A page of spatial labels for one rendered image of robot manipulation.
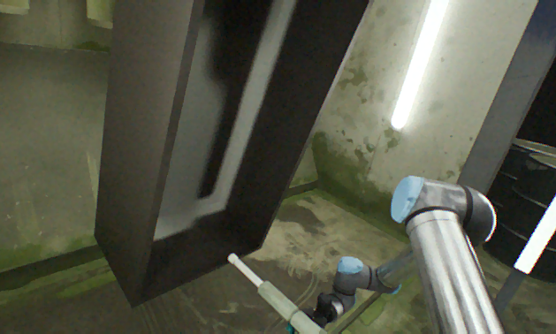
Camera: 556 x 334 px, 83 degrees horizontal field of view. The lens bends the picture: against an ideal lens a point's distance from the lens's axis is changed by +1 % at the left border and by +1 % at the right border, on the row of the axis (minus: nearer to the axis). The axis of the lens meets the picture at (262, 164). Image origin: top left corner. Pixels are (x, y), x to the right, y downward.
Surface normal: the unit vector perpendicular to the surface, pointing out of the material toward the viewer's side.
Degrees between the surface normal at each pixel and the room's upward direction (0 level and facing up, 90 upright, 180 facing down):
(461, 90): 90
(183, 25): 90
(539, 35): 90
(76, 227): 57
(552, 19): 90
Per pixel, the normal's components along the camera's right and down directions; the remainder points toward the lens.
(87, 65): 0.67, -0.18
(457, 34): -0.71, 0.14
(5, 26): 0.68, 0.38
